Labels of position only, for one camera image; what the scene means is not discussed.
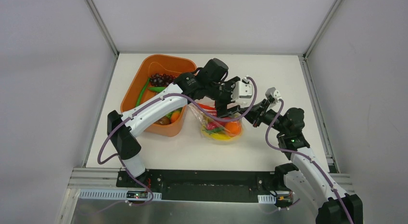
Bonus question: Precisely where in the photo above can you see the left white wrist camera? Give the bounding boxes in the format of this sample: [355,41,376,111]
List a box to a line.
[231,77,254,101]

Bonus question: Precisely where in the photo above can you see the orange toy carrot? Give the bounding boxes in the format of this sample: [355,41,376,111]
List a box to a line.
[198,103,216,111]

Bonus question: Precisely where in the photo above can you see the orange toy tangerine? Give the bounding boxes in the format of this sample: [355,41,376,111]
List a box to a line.
[224,121,242,136]

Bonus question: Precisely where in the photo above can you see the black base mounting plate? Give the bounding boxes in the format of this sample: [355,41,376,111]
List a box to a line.
[116,169,296,207]

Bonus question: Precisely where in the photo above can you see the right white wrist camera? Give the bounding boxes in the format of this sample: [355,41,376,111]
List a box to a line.
[265,87,282,104]

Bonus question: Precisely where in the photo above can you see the red toy strawberry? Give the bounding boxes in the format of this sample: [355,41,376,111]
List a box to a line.
[205,121,220,132]

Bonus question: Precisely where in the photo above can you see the yellow banana bunch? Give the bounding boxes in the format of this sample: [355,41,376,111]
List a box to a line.
[201,130,242,142]

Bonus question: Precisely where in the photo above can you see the green toy chili pepper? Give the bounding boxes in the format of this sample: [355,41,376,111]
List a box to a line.
[135,78,151,107]

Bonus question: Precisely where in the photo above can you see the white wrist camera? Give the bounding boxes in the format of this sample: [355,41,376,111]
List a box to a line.
[231,77,254,101]
[265,87,282,104]

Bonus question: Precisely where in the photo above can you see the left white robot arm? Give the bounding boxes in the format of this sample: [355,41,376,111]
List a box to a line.
[103,58,253,188]

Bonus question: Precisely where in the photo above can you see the orange plastic bin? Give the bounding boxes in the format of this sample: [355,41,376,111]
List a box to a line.
[120,54,196,137]

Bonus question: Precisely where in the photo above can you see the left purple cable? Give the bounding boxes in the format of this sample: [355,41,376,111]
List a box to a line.
[97,77,258,166]

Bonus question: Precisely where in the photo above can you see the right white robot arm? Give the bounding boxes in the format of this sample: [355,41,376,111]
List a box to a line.
[239,99,364,224]

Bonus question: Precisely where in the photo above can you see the orange green toy mango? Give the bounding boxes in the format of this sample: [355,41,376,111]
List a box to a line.
[170,110,181,123]

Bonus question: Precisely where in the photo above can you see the clear zip top bag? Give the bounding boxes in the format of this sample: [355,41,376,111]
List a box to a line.
[189,104,244,145]

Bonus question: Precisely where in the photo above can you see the dark purple toy grapes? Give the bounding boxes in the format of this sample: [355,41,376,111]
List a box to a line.
[150,73,176,87]

